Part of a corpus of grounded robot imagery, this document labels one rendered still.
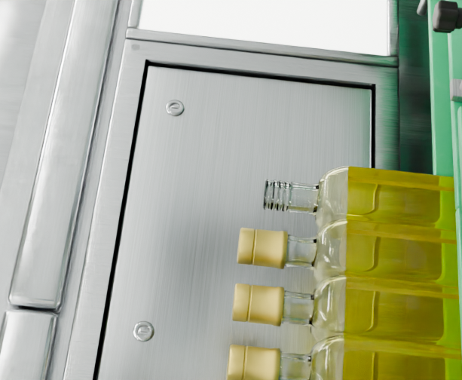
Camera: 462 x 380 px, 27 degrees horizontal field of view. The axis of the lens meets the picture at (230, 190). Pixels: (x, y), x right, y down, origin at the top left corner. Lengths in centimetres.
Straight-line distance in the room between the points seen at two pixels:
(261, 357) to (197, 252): 23
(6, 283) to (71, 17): 36
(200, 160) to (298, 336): 23
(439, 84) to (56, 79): 45
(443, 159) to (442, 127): 4
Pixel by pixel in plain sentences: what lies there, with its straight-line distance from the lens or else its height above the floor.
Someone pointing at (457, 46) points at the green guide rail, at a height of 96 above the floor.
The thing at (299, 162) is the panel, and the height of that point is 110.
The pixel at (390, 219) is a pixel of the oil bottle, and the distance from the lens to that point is 89.
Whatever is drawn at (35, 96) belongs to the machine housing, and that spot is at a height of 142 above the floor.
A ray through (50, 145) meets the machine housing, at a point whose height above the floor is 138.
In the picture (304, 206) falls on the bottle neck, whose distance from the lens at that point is 90.
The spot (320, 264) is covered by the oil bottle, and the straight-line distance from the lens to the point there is 87.
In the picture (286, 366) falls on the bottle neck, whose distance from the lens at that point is 83.
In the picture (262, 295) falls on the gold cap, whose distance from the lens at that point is 84.
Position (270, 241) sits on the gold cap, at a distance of 87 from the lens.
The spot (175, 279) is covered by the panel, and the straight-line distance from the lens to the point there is 101.
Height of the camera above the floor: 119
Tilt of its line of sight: 1 degrees down
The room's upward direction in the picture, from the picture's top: 84 degrees counter-clockwise
